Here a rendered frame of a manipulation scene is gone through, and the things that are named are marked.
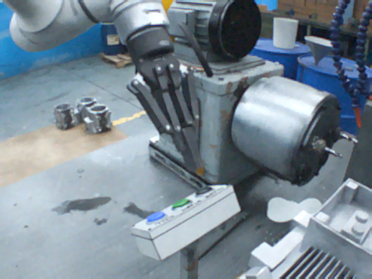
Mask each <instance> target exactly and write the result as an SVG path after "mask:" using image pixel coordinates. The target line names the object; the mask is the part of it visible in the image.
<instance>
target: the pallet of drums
mask: <svg viewBox="0 0 372 279"><path fill-rule="evenodd" d="M100 24H101V26H100V34H101V38H100V39H101V45H102V47H103V48H102V51H103V53H100V55H99V58H100V59H99V60H100V61H103V62H104V63H106V64H108V65H110V66H113V67H115V68H117V69H120V68H124V67H125V64H126V63H131V62H132V60H131V58H130V53H129V50H128V49H127V46H126V45H125V44H122V43H121V41H120V39H119V34H118V32H117V30H116V28H115V24H114V23H113V21H112V19H107V20H104V21H103V22H101V23H100ZM122 48H123V50H122ZM113 55H117V56H113ZM119 59H126V60H127V61H125V60H119Z"/></svg>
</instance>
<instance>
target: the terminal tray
mask: <svg viewBox="0 0 372 279"><path fill-rule="evenodd" d="M350 183H353V184H355V186H353V187H352V186H350ZM320 215H325V220H322V219H321V218H320ZM310 245H311V248H310V251H309V253H308V254H311V252H312V251H313V250H314V249H316V248H317V249H316V254H315V256H317V255H318V254H319V253H320V252H321V250H323V253H322V256H321V259H323V258H324V257H325V256H326V255H327V253H329V256H328V258H327V261H328V262H330V260H331V259H332V258H333V257H335V260H334V261H333V263H332V265H334V266H335V265H336V264H337V263H338V261H341V262H340V265H339V266H338V269H340V271H341V269H342V267H344V266H345V265H346V267H345V270H344V271H343V274H345V276H346V275H347V273H348V271H349V270H352V271H351V273H350V274H349V276H348V279H352V278H353V277H354V276H355V275H357V276H356V278H355V279H370V277H371V275H372V249H371V246H372V190H371V189H368V188H366V187H365V186H363V185H361V184H358V183H356V182H355V181H354V180H351V179H348V180H347V181H346V182H345V183H344V184H343V185H342V186H341V187H340V188H339V189H338V190H337V191H336V193H334V194H333V195H332V197H331V198H330V199H328V200H327V201H326V202H325V203H324V205H322V206H321V207H320V208H319V210H318V211H316V212H315V213H314V214H313V216H311V217H310V220H309V223H308V225H307V228H306V231H305V234H304V237H303V239H302V242H301V245H300V246H299V249H298V250H299V253H302V252H304V251H305V250H306V249H307V248H308V247H309V246H310Z"/></svg>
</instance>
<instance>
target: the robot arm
mask: <svg viewBox="0 0 372 279"><path fill-rule="evenodd" d="M2 1H3V3H5V4H6V6H7V7H9V8H10V10H12V11H13V12H14V15H13V17H12V22H11V25H10V33H11V35H12V39H13V40H14V41H15V43H16V45H18V46H19V47H21V49H23V50H25V51H29V52H33V51H34V52H40V51H46V50H50V49H52V48H55V47H58V46H59V45H61V44H62V43H64V42H67V41H69V40H71V39H72V38H74V37H77V36H78V35H80V34H82V33H83V32H85V31H87V30H89V29H90V28H92V27H93V26H94V25H95V24H97V23H99V22H103V21H104V20H107V19H111V18H112V21H113V23H114V24H115V28H116V30H117V32H118V34H119V39H120V41H121V43H122V44H125V45H126V46H127V49H128V50H129V53H130V58H131V60H132V62H133V64H135V74H136V77H135V78H134V79H133V80H132V81H131V82H130V83H129V84H128V85H127V86H126V87H127V89H128V90H129V91H130V92H131V93H132V94H133V95H134V96H135V97H136V98H137V100H138V101H139V103H140V104H141V105H142V106H143V108H144V110H145V112H146V113H147V115H148V116H149V118H150V119H151V121H152V122H153V125H154V127H155V129H156V130H157V131H158V133H159V134H163V133H164V134H167V135H170V136H171V138H172V141H173V142H174V146H175V149H176V150H177V151H178V152H180V153H181V155H182V158H183V160H184V164H185V166H186V169H187V170H188V171H190V170H196V169H200V168H202V167H203V162H202V160H201V157H200V154H199V152H198V148H197V146H196V145H198V141H197V139H196V136H195V133H194V131H193V126H195V121H196V120H199V113H198V103H197V98H196V94H195V89H194V83H193V72H194V68H193V67H192V66H189V67H186V66H183V65H180V62H179V59H178V58H177V57H176V56H175V53H174V44H173V41H172V40H171V37H170V35H169V31H168V29H169V20H168V18H167V17H166V15H167V14H166V11H165V10H164V7H163V3H162V1H160V0H2ZM178 75H179V78H180V83H179V79H178ZM144 84H146V85H147V86H148V87H150V89H151V92H152V94H153V96H152V95H151V94H150V93H149V91H148V89H147V88H146V87H145V86H144ZM180 87H181V90H180ZM181 92H182V93H181ZM153 97H155V99H156V100H157V102H158V104H157V102H156V101H155V100H154V98H153Z"/></svg>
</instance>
